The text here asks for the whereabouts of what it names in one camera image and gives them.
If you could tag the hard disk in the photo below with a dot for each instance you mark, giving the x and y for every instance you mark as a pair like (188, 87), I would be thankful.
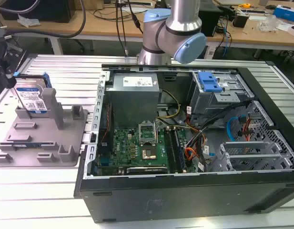
(30, 96)

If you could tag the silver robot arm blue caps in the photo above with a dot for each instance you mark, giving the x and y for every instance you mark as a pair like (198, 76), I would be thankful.
(177, 28)

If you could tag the grey metal disk bay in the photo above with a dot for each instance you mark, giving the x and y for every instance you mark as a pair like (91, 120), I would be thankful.
(251, 155)

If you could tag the large black box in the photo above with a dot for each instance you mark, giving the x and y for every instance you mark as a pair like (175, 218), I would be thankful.
(37, 9)

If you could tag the grey plastic parts rack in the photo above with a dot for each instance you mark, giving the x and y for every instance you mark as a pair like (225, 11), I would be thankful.
(42, 133)

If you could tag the wooden desk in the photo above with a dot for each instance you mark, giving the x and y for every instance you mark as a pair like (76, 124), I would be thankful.
(251, 35)
(101, 26)

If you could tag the black rear case fan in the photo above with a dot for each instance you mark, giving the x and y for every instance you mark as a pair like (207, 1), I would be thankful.
(106, 128)

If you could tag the grey metal power supply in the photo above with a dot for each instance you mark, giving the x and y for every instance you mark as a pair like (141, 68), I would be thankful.
(132, 102)

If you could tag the green motherboard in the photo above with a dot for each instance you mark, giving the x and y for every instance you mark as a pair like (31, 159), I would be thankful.
(127, 148)

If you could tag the metal locking lever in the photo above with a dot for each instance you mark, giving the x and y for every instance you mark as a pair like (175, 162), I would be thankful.
(156, 131)

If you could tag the CPU socket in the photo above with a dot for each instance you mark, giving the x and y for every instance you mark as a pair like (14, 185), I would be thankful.
(148, 153)

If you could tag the black graphics card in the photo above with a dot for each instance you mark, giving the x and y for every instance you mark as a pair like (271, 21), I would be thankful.
(146, 170)

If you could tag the black RAM slot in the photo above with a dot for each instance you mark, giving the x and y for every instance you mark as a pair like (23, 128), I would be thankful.
(170, 150)
(179, 150)

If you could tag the blue plastic bay latch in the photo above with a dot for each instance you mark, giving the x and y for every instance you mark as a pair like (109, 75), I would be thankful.
(208, 82)

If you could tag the black computer tower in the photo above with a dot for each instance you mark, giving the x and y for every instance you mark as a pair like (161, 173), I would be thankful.
(208, 21)

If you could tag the grey metal drive cage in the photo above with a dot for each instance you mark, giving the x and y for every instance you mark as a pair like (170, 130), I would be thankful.
(223, 97)

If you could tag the black open PC case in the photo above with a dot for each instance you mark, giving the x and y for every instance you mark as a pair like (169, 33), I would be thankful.
(185, 198)

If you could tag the small black box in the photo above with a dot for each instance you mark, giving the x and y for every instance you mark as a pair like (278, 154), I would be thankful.
(239, 20)

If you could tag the yellow tape measure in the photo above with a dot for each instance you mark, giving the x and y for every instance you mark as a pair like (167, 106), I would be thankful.
(246, 5)

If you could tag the crumpled clear plastic bag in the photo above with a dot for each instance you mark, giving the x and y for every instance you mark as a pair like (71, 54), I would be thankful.
(269, 23)

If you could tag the blue cardboard box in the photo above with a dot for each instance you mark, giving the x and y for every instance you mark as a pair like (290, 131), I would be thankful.
(286, 13)

